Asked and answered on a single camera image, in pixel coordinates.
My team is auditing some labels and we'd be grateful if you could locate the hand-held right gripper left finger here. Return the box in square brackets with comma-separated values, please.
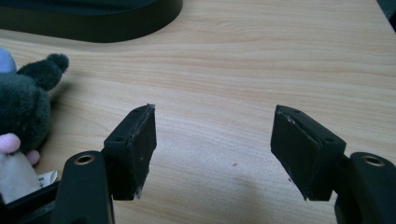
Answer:
[50, 104, 158, 224]

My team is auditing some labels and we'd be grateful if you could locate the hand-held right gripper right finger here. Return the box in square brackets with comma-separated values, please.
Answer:
[270, 104, 396, 224]

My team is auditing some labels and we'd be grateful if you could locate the dark grey plush toy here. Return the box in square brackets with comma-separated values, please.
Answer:
[0, 47, 70, 205]

